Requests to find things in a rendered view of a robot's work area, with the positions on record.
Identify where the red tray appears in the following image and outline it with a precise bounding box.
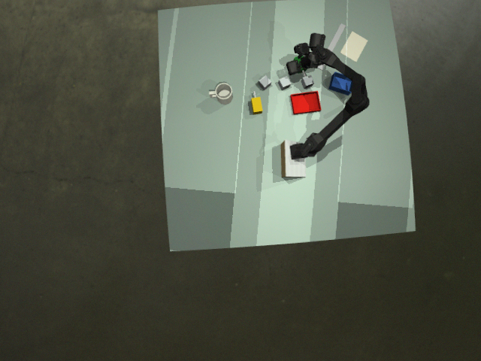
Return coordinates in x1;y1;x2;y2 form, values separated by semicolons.
290;91;321;114

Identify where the grey tapered cup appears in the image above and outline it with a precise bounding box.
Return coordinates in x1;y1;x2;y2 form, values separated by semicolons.
209;83;233;105

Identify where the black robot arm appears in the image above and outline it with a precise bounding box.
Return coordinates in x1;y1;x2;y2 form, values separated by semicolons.
289;33;370;159

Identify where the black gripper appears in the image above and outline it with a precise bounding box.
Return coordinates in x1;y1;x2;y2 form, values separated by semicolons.
286;55;324;75

